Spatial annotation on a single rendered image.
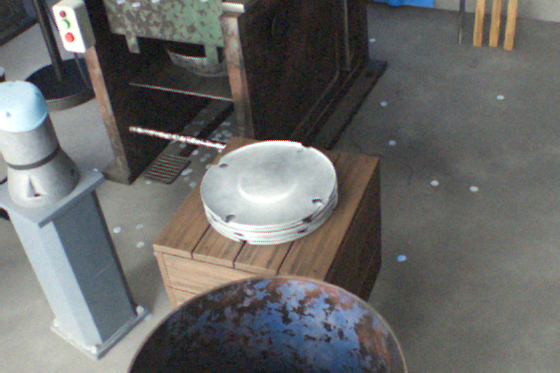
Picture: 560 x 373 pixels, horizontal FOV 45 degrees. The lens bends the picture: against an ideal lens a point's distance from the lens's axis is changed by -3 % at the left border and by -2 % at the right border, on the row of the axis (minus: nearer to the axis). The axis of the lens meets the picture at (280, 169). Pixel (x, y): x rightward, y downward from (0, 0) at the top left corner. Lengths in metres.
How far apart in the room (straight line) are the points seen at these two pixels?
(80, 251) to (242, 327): 0.49
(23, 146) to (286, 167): 0.55
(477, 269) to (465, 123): 0.66
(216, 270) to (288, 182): 0.24
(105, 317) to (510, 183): 1.20
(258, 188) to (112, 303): 0.49
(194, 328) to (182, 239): 0.31
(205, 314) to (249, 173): 0.43
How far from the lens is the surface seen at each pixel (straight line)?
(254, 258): 1.40
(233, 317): 1.23
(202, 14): 1.81
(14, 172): 1.50
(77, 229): 1.56
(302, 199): 1.44
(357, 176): 1.56
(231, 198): 1.47
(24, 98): 1.44
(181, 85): 2.08
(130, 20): 1.97
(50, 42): 2.82
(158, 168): 2.01
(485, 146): 2.26
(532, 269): 1.87
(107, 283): 1.69
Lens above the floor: 1.32
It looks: 37 degrees down
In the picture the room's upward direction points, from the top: 8 degrees counter-clockwise
